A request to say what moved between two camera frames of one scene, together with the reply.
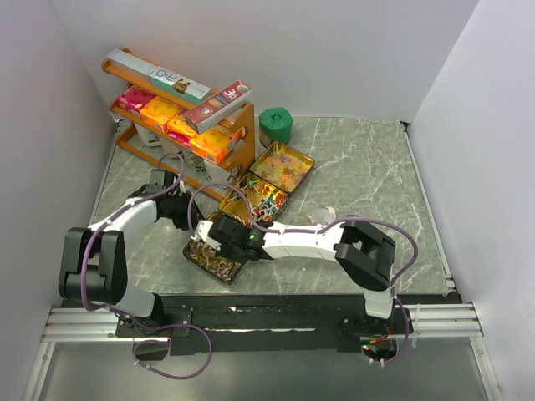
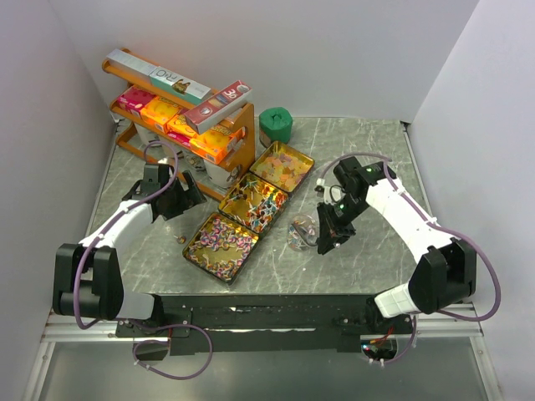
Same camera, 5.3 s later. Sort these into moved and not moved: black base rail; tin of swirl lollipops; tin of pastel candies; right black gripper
Moved: right black gripper
Not moved: black base rail; tin of pastel candies; tin of swirl lollipops
